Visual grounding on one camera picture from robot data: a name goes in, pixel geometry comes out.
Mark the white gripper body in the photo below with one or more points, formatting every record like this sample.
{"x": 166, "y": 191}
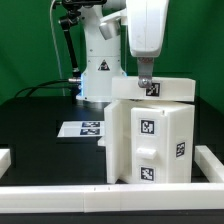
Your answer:
{"x": 146, "y": 25}

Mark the white U-shaped obstacle fence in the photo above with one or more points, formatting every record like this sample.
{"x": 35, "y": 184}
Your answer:
{"x": 105, "y": 198}

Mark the white cabinet door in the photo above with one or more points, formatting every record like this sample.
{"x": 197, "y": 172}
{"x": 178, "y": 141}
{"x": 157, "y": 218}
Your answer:
{"x": 112, "y": 140}
{"x": 147, "y": 136}

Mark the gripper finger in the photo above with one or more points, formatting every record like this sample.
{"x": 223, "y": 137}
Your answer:
{"x": 145, "y": 70}

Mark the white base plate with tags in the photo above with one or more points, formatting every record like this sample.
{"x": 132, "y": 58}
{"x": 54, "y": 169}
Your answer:
{"x": 82, "y": 129}

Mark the white cabinet top block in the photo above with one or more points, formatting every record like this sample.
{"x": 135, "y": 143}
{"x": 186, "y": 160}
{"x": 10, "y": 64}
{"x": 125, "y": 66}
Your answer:
{"x": 163, "y": 88}

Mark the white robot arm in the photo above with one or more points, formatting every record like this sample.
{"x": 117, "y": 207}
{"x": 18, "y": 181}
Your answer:
{"x": 103, "y": 57}

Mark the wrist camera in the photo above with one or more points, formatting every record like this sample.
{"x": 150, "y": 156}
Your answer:
{"x": 110, "y": 25}

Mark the white cabinet body box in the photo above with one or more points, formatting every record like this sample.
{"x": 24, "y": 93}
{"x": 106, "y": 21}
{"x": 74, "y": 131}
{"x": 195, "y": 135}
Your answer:
{"x": 178, "y": 143}

